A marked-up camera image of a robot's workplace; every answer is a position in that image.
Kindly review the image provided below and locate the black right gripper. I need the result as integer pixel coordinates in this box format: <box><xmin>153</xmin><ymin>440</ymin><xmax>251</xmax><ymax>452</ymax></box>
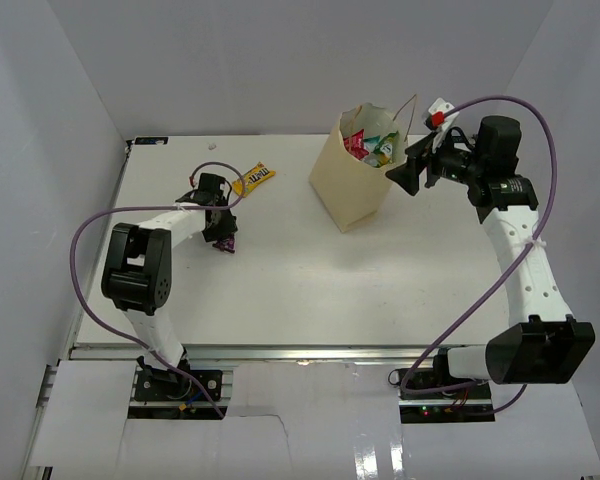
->
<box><xmin>386</xmin><ymin>128</ymin><xmax>486</xmax><ymax>196</ymax></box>

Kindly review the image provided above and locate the green Skittles packet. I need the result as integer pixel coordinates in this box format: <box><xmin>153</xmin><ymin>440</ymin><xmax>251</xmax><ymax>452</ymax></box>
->
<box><xmin>368</xmin><ymin>132</ymin><xmax>398</xmax><ymax>168</ymax></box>

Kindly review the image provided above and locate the teal candy bag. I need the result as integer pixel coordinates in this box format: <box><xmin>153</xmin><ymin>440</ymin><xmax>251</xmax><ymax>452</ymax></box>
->
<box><xmin>362</xmin><ymin>136</ymin><xmax>380</xmax><ymax>168</ymax></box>

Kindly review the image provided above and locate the pink candy packet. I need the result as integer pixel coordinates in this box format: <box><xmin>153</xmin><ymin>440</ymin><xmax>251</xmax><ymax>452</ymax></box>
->
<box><xmin>343</xmin><ymin>129</ymin><xmax>369</xmax><ymax>160</ymax></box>

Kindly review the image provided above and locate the yellow M&M's packet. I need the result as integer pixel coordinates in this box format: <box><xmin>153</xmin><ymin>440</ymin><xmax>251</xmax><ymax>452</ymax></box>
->
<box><xmin>232</xmin><ymin>162</ymin><xmax>276</xmax><ymax>198</ymax></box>

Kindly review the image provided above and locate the brown M&M's packet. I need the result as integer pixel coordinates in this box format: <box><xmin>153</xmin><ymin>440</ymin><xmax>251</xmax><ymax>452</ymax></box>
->
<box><xmin>212</xmin><ymin>236</ymin><xmax>236</xmax><ymax>254</ymax></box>

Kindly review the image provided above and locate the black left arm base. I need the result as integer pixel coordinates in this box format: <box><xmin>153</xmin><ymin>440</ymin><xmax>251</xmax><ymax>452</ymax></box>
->
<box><xmin>128</xmin><ymin>369</ymin><xmax>221</xmax><ymax>420</ymax></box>

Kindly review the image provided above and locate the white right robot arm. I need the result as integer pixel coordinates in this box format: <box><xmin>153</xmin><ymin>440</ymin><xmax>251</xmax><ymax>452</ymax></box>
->
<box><xmin>386</xmin><ymin>115</ymin><xmax>595</xmax><ymax>399</ymax></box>

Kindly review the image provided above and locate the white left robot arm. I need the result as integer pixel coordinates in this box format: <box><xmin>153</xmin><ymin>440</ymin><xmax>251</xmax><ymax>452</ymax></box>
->
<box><xmin>101</xmin><ymin>173</ymin><xmax>238</xmax><ymax>399</ymax></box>

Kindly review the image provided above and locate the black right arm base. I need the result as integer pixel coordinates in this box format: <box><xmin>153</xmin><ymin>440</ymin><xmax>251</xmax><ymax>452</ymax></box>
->
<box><xmin>388</xmin><ymin>367</ymin><xmax>496</xmax><ymax>424</ymax></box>

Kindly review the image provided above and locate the beige paper bag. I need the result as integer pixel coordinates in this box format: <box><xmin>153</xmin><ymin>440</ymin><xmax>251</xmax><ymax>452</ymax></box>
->
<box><xmin>309</xmin><ymin>95</ymin><xmax>417</xmax><ymax>233</ymax></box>

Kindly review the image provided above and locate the white paper sheet front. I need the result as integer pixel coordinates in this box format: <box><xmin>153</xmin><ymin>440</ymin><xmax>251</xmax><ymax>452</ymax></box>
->
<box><xmin>30</xmin><ymin>361</ymin><xmax>600</xmax><ymax>479</ymax></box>

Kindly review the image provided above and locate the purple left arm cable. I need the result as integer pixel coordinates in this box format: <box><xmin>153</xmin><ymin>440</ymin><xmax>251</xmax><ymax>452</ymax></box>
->
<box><xmin>69</xmin><ymin>160</ymin><xmax>254</xmax><ymax>420</ymax></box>

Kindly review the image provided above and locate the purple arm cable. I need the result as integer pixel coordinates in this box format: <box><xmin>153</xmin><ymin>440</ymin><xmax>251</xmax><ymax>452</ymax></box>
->
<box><xmin>69</xmin><ymin>160</ymin><xmax>254</xmax><ymax>420</ymax></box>
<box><xmin>398</xmin><ymin>95</ymin><xmax>559</xmax><ymax>416</ymax></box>

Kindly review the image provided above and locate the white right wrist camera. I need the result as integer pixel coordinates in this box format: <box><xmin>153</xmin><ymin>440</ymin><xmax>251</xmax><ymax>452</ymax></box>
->
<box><xmin>422</xmin><ymin>97</ymin><xmax>458</xmax><ymax>153</ymax></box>

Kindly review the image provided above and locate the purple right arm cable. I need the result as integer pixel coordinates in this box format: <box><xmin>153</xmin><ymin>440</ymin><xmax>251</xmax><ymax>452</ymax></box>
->
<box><xmin>398</xmin><ymin>95</ymin><xmax>559</xmax><ymax>416</ymax></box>

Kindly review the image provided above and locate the aluminium table frame rail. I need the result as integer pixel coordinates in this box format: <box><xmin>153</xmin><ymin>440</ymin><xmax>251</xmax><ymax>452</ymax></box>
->
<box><xmin>69</xmin><ymin>344</ymin><xmax>424</xmax><ymax>363</ymax></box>

